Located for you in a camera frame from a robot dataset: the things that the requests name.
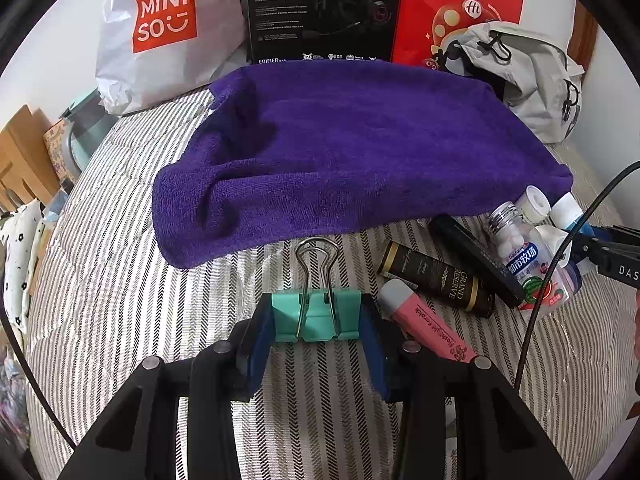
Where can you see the blue white cylinder container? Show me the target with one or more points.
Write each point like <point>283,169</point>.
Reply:
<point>566,212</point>

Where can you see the wooden headboard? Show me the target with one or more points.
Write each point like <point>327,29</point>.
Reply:
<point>26,170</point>

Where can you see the wooden door frame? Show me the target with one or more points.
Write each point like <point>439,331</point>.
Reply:
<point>584,36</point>

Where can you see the striped quilted mattress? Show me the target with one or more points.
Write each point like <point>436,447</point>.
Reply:
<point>106,299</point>

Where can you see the white Miniso plastic bag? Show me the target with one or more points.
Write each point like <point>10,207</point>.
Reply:
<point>153,50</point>

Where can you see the white USB charger cube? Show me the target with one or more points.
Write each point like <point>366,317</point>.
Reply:
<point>553,237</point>

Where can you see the black gold cylindrical tube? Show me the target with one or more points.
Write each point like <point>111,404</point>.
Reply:
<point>436,279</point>

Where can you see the teal thermos jug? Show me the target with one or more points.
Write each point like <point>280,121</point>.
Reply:
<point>86,124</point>

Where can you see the red paper shopping bag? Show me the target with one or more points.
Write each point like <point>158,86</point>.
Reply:
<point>425,27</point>

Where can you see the clear candy bottle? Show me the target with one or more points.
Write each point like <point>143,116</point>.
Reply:
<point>524,253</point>

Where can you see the black rectangular lighter box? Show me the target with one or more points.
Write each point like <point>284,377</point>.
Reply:
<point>468,249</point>

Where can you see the pink highlighter pen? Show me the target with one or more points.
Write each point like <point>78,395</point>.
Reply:
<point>411,313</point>

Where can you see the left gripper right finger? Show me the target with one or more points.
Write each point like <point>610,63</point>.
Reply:
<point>381,343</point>

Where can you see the purple towel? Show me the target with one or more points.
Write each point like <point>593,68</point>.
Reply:
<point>305,148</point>

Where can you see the polka dot pillow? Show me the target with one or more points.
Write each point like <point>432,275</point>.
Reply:
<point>20,235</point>

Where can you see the teal binder clip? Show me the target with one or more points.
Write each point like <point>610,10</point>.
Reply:
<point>316,314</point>

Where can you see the black headphone box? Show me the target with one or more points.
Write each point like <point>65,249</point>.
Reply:
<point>285,30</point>

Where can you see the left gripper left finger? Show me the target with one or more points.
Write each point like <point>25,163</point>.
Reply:
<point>252,352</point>

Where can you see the grey Nike waist bag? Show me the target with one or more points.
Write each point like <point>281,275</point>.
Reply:
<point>533,76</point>

